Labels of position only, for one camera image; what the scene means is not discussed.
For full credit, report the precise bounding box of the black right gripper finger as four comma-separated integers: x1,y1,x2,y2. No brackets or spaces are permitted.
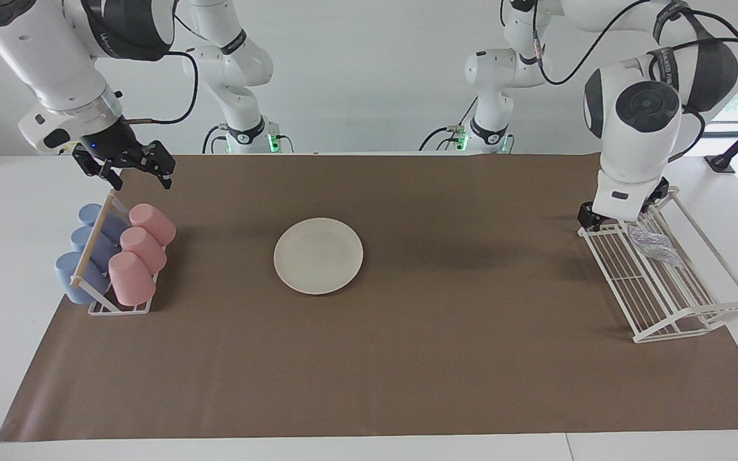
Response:
140,141,176,190
74,152,124,191

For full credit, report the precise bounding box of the silver mesh sponge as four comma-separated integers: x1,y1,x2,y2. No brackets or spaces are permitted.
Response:
628,224,687,267

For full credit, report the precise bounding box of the white round plate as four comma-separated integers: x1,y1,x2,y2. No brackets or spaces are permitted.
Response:
273,218,365,296

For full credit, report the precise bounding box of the blue cup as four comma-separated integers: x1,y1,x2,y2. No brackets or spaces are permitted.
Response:
70,225,120,273
55,252,113,305
78,204,129,244

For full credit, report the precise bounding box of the pink cup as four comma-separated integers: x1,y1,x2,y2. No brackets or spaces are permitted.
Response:
119,227,168,274
108,251,157,307
129,203,177,247

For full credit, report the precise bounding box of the cup holder tray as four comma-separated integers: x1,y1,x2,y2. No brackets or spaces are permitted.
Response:
69,189,168,316

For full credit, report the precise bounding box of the brown table mat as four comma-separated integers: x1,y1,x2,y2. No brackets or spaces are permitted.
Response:
0,152,738,442

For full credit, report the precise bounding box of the black base cable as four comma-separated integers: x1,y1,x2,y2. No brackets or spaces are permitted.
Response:
419,96,479,152
201,125,226,154

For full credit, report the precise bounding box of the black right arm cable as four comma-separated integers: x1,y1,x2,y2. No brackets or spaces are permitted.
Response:
119,50,201,124

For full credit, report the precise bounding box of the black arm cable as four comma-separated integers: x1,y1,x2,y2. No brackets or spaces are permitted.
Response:
529,0,738,161
119,50,201,124

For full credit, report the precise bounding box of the white wire dish rack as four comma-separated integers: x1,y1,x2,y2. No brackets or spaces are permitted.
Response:
577,186,738,344

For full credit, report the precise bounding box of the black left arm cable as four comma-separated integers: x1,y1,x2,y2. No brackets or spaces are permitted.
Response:
529,0,738,161

